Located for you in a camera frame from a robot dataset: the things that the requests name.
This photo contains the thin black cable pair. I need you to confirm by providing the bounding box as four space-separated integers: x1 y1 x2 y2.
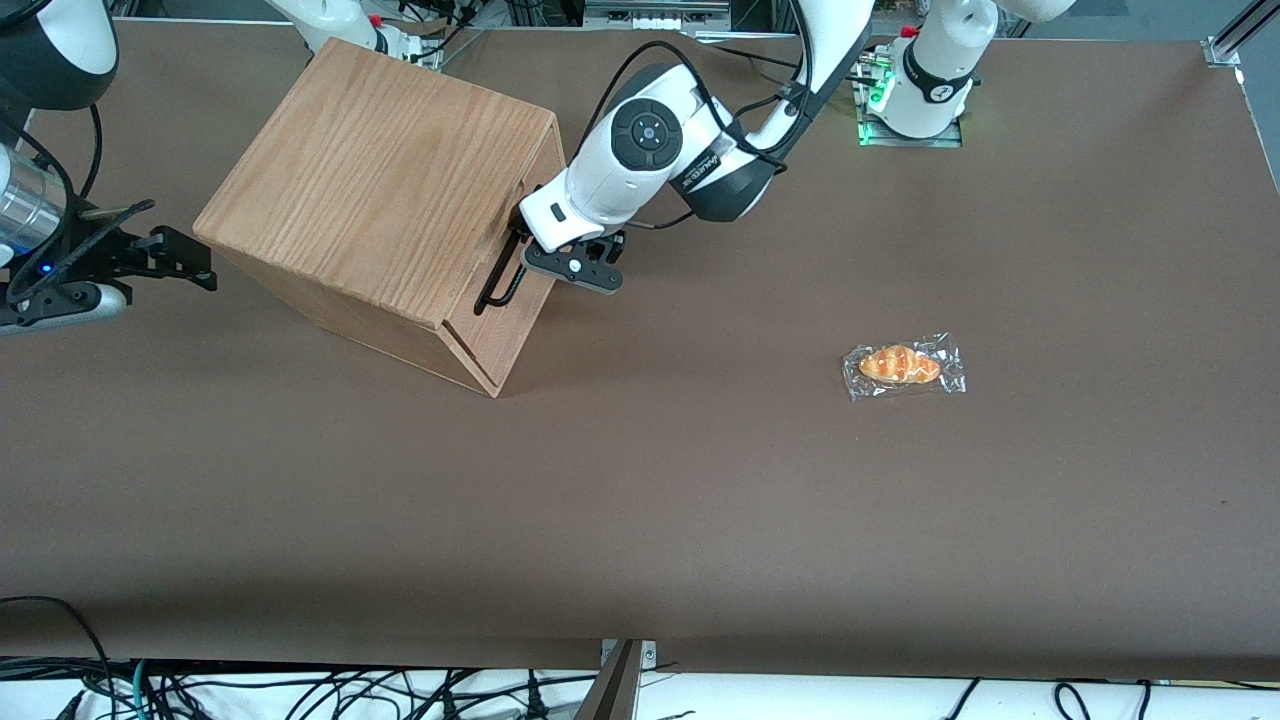
943 678 1153 720

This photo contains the black arm wrist cable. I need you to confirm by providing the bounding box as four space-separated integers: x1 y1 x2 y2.
0 102 104 201
580 40 811 233

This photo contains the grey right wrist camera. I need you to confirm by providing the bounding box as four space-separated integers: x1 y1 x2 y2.
0 282 130 337

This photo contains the tangled black cable bundle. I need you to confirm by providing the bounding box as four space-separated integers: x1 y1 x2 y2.
0 656 601 720

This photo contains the black right arm wrist cable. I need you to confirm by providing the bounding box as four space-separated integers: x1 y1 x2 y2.
0 102 104 201

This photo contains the black metal drawer handle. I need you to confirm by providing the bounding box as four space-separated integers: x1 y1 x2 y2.
473 185 554 317

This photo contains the black looping floor cable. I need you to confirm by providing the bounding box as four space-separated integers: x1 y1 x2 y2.
0 596 113 691

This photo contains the packaged croissant in clear wrap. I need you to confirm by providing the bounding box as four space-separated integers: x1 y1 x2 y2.
841 332 968 403

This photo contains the black left arm wrist cable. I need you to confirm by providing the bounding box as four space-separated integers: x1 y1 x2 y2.
580 40 811 233

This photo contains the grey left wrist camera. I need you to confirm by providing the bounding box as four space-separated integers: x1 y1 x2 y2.
524 236 625 295

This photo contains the black cable to arm base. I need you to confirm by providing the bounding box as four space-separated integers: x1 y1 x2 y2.
690 28 881 86

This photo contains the aluminium profile rail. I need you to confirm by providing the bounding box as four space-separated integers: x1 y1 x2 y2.
1204 0 1280 69

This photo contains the dark metal bar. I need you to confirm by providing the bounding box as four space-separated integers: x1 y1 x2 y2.
574 640 642 720

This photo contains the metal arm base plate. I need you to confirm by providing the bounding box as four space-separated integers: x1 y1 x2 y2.
853 50 964 149

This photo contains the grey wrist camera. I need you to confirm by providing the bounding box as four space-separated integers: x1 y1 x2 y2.
524 236 625 295
0 282 130 337

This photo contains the wooden drawer with handle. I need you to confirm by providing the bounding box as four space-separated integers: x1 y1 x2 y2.
441 112 580 400

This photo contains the light wooden drawer cabinet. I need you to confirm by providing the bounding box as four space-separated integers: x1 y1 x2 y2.
192 37 580 400

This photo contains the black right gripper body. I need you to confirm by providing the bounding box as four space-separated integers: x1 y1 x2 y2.
6 204 152 303

